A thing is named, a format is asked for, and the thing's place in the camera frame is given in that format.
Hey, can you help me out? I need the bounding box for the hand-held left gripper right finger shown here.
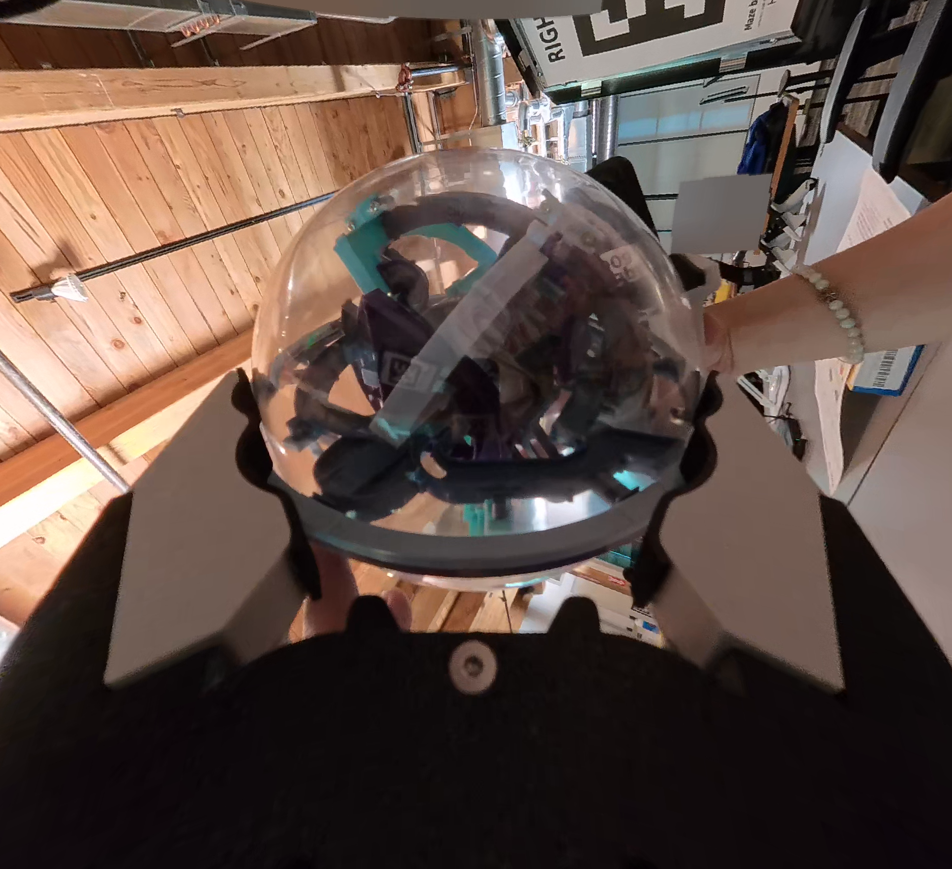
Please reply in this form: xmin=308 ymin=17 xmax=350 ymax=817
xmin=628 ymin=372 xmax=846 ymax=695

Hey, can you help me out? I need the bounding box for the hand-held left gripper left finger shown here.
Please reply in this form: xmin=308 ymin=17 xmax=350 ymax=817
xmin=103 ymin=367 xmax=323 ymax=690

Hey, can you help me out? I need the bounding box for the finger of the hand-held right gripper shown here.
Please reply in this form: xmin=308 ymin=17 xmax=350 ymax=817
xmin=671 ymin=253 xmax=720 ymax=291

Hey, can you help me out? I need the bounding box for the clear maze ball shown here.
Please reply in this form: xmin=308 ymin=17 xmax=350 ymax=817
xmin=251 ymin=148 xmax=708 ymax=591

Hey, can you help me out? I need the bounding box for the person's right forearm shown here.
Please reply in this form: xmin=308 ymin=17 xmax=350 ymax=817
xmin=833 ymin=191 xmax=952 ymax=364

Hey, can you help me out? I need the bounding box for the person's right hand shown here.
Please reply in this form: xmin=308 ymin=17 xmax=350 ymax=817
xmin=701 ymin=273 xmax=855 ymax=377

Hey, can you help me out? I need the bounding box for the person's left hand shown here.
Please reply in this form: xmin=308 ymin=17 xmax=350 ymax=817
xmin=303 ymin=545 xmax=412 ymax=639

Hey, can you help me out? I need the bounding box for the framed marker sign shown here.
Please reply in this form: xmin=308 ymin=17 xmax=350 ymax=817
xmin=497 ymin=0 xmax=834 ymax=106

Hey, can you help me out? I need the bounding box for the thin ceiling pipe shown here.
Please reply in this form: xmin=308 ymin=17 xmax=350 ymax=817
xmin=0 ymin=352 xmax=131 ymax=494

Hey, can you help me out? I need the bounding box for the white paper sheet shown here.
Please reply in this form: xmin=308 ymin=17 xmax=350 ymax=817
xmin=836 ymin=166 xmax=912 ymax=256

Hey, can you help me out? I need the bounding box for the blue label box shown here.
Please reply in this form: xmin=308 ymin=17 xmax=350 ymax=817
xmin=850 ymin=343 xmax=928 ymax=396

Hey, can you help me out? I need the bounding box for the black office chair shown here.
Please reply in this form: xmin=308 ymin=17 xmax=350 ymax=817
xmin=874 ymin=0 xmax=952 ymax=182

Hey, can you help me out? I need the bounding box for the black track light bar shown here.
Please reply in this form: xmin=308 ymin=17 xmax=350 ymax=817
xmin=11 ymin=191 xmax=339 ymax=305

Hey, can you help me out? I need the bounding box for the pale bead bracelet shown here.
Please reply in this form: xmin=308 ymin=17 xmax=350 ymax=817
xmin=790 ymin=265 xmax=868 ymax=366

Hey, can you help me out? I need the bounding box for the round metal duct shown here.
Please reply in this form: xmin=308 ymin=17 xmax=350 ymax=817
xmin=472 ymin=25 xmax=507 ymax=130

